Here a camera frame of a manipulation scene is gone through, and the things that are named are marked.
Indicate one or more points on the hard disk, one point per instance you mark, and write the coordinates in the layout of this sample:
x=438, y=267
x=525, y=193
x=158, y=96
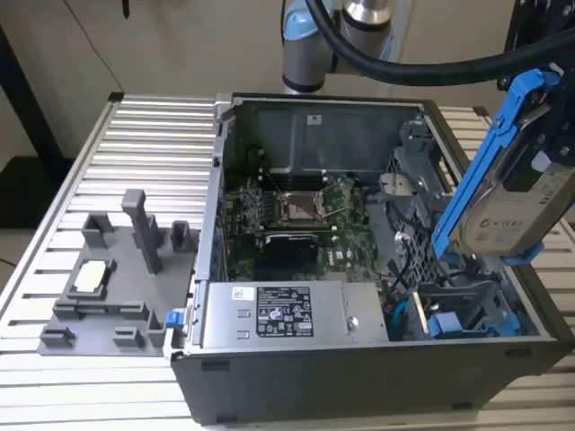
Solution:
x=489, y=211

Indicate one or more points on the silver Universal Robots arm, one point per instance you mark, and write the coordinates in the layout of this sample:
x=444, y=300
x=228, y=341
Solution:
x=305, y=58

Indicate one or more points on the gray metal disk bay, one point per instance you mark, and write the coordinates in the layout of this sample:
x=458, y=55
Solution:
x=413, y=215

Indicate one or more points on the empty blue disk carrier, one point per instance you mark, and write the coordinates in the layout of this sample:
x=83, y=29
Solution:
x=444, y=325

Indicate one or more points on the white case label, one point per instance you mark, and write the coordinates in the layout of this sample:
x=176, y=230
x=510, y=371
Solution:
x=314, y=119

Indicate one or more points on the green motherboard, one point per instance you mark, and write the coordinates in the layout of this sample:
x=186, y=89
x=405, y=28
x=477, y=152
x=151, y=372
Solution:
x=350, y=256

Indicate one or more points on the CPU socket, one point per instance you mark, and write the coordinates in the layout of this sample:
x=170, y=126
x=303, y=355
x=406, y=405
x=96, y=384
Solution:
x=305, y=204

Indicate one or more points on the black RAM sticks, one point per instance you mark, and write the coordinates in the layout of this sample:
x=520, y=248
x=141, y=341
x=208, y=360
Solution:
x=296, y=177

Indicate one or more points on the black graphics card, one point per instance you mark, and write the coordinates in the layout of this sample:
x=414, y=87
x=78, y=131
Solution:
x=289, y=249

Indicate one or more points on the silver power supply unit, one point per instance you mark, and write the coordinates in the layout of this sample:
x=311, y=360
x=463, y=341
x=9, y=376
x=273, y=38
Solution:
x=292, y=314

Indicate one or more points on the black open PC case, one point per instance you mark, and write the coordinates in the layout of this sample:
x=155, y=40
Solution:
x=341, y=386

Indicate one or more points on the blue case latch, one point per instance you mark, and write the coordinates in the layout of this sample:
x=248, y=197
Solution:
x=173, y=319

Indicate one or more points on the dark hanging tool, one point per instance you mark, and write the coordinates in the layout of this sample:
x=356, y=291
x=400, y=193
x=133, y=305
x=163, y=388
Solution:
x=126, y=6

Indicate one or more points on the gray parts rack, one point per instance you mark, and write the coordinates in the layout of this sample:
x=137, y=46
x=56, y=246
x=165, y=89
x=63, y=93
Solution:
x=121, y=287

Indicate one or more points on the pale CPU chip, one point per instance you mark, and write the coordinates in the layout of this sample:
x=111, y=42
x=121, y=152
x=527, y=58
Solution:
x=91, y=275

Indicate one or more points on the silver metal bracket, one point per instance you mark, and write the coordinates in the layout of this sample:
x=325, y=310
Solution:
x=400, y=184

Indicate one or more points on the black stand frame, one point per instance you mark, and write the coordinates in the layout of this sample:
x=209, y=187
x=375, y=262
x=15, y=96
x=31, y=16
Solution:
x=27, y=134

